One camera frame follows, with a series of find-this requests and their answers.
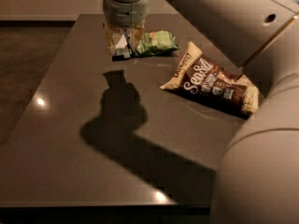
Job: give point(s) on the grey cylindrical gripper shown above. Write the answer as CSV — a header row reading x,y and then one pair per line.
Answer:
x,y
125,10

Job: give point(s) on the blue rxbar blueberry bar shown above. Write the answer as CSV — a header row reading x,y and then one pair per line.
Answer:
x,y
121,50

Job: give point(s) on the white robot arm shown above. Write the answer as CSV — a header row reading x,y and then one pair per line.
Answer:
x,y
258,178

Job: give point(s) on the green jalapeno chip bag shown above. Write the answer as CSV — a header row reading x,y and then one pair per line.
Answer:
x,y
155,43

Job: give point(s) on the brown sea salt chip bag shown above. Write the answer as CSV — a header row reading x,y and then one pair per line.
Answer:
x,y
206,81

